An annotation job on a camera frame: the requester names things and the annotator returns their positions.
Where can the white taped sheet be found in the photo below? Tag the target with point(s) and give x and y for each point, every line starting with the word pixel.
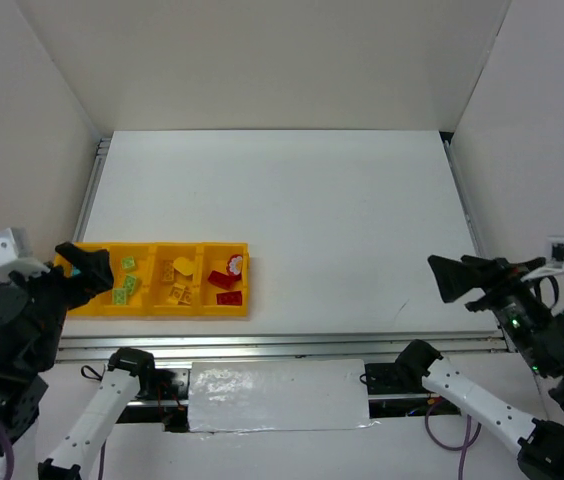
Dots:
pixel 295 395

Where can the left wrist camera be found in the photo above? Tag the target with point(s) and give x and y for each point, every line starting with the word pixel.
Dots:
pixel 16 255

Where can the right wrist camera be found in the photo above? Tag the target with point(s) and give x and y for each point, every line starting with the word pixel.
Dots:
pixel 553 261

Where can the aluminium rail frame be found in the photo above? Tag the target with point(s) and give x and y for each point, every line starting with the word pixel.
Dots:
pixel 339 226

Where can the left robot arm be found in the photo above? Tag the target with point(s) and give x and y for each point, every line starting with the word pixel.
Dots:
pixel 129 374

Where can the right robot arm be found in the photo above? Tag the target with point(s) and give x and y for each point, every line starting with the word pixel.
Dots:
pixel 520 402

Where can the light green lego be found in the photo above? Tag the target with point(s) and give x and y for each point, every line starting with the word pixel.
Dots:
pixel 130 283
pixel 128 264

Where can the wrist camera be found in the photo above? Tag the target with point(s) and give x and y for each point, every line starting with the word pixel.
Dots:
pixel 553 261
pixel 16 255

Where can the red rectangular lego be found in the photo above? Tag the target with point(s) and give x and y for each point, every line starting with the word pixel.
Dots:
pixel 221 280

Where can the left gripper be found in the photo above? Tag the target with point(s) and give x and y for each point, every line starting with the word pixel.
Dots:
pixel 63 282

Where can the yellow lego brick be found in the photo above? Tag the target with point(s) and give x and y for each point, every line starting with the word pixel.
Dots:
pixel 167 272

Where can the small orange lego in bin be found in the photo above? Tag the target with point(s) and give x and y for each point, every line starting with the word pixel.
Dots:
pixel 185 298

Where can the pale green small lego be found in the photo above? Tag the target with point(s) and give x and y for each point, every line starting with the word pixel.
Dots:
pixel 119 297

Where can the yellow rounded lego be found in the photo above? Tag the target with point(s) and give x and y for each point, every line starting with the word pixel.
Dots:
pixel 184 266

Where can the yellow striped lego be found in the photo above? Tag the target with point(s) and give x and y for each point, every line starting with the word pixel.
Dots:
pixel 175 292

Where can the yellow three-compartment bin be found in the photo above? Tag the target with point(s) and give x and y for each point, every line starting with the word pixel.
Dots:
pixel 150 299

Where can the red arched lego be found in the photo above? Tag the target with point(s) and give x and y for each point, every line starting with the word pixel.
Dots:
pixel 235 266

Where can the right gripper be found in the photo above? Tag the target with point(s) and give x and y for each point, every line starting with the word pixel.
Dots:
pixel 485 282

